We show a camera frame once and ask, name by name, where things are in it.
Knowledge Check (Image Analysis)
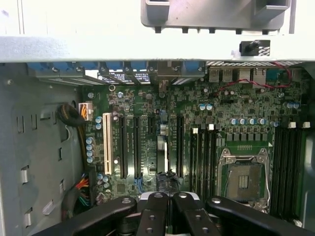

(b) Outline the red black twisted wire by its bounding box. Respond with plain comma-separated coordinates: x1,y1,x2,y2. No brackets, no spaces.
215,61,293,97

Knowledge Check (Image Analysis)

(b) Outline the white expansion slot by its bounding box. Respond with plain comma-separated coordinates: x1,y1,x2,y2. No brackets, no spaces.
102,112,111,174

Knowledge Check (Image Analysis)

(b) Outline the locking lever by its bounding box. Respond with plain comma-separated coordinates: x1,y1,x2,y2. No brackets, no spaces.
265,169,272,213

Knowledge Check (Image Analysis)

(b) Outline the sleeved cable white plug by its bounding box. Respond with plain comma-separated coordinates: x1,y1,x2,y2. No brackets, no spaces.
56,102,94,172

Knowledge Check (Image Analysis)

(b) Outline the long black expansion slot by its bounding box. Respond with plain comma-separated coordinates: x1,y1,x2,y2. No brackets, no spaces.
120,117,128,179
176,115,185,178

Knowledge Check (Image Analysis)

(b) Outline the short black expansion slot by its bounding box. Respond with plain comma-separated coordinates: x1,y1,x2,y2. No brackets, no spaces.
147,115,156,133

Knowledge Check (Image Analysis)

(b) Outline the multicoloured power cable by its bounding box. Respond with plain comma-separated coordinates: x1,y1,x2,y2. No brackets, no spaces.
61,172,96,222

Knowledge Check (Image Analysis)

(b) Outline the open black PC case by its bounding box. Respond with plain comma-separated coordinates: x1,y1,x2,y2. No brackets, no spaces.
0,35,315,236

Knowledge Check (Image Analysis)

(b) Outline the CPU socket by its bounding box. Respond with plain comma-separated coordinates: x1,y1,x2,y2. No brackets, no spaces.
217,147,273,206

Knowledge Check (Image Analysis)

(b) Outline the blue card clip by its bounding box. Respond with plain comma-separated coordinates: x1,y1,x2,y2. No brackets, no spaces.
183,61,200,77
81,61,99,72
60,61,80,72
130,61,149,74
39,61,59,72
105,61,126,74

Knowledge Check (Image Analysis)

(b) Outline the grey parts rack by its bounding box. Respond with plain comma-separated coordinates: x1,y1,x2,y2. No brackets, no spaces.
140,0,296,35

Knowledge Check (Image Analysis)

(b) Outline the black expansion slot blue latch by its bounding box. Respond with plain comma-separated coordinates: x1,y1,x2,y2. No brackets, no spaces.
133,117,144,195

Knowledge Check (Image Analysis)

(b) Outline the teal serial port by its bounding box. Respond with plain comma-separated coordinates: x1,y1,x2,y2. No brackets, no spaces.
266,68,293,82

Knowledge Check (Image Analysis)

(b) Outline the green motherboard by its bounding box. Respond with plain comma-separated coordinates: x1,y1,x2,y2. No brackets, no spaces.
81,82,308,222

